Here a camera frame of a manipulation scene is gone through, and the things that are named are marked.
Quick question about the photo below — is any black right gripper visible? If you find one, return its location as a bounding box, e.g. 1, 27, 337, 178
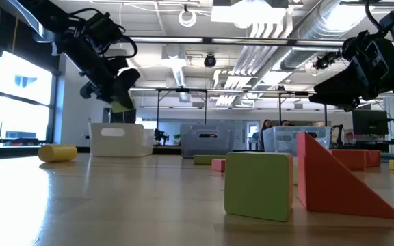
308, 38, 394, 113

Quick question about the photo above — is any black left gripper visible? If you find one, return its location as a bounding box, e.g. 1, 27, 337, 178
56, 25, 142, 110

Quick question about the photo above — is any yellow cylinder wooden block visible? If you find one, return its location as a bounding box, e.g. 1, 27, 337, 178
38, 144, 79, 163

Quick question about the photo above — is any red triangle wooden block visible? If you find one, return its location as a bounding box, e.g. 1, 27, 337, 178
295, 131, 394, 220

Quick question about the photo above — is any green rectangular block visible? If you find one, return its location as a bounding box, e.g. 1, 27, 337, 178
193, 154, 227, 165

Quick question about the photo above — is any red rectangular wooden block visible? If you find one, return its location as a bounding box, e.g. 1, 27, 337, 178
211, 158, 226, 172

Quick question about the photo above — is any black computer monitor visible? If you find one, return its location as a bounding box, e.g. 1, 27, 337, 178
351, 109, 389, 137

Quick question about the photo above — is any white plastic bin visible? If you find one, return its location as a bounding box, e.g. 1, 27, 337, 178
88, 122, 155, 159

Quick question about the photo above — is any white strip light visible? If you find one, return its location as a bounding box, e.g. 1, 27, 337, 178
128, 36, 205, 44
211, 38, 289, 45
295, 40, 345, 47

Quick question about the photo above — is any clear plastic bin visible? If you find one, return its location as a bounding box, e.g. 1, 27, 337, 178
263, 126, 332, 154

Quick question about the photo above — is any bright window pane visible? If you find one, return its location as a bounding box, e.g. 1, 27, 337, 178
0, 51, 53, 144

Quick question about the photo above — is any black round ceiling spotlight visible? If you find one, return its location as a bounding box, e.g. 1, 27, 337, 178
203, 53, 218, 68

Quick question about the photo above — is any grey plastic bin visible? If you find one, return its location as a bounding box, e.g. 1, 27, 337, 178
179, 124, 235, 159

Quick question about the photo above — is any black rig crossbar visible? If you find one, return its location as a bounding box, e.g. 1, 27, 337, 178
128, 36, 347, 48

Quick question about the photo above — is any green square wooden block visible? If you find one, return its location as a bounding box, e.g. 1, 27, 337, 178
224, 151, 295, 223

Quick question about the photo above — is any white ceiling light fixture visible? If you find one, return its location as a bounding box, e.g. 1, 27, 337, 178
210, 5, 289, 30

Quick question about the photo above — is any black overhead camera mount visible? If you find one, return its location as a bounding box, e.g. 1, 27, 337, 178
312, 51, 342, 71

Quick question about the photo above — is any black metal frame stand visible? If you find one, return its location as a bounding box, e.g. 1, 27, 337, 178
277, 90, 330, 128
155, 87, 209, 131

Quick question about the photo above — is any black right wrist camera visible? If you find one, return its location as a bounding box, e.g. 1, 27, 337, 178
341, 29, 372, 64

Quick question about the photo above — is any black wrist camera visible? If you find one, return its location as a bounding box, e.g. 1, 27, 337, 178
341, 29, 372, 64
86, 12, 124, 47

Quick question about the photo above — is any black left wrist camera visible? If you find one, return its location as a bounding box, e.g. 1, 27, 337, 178
86, 12, 124, 47

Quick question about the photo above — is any silver ceiling air duct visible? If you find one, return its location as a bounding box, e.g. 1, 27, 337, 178
278, 0, 369, 71

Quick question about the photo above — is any white cable coil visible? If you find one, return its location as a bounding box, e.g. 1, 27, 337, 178
178, 8, 198, 28

